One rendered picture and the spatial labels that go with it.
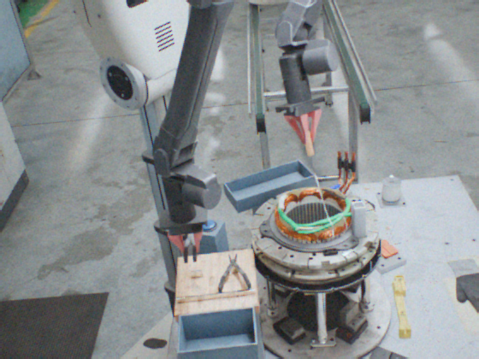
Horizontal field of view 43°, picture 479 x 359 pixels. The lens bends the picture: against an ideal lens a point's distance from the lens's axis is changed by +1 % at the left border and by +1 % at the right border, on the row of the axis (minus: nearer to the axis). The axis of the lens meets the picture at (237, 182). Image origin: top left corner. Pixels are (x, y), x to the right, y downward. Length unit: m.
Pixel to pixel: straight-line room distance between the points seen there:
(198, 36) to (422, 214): 1.24
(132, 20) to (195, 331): 0.73
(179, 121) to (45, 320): 2.07
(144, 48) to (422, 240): 1.04
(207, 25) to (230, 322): 0.68
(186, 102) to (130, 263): 2.21
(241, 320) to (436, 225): 0.88
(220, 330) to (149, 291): 1.68
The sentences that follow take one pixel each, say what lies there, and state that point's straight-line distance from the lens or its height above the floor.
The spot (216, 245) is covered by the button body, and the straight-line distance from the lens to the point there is 1.64.
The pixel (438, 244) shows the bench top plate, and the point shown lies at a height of 0.78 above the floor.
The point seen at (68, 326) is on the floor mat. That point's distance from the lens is 3.01.
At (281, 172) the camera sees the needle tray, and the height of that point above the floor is 1.04.
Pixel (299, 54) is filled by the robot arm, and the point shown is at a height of 1.53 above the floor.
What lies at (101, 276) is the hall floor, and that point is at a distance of 3.23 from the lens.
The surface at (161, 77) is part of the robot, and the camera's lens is 1.57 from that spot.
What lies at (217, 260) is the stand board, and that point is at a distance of 1.49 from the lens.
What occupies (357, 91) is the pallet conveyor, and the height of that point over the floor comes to 0.76.
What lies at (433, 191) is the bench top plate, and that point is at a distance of 2.20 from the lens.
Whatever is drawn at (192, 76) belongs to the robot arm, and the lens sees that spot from 1.08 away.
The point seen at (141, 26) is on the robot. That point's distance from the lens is 1.50.
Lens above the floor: 2.02
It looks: 33 degrees down
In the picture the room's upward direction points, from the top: 8 degrees counter-clockwise
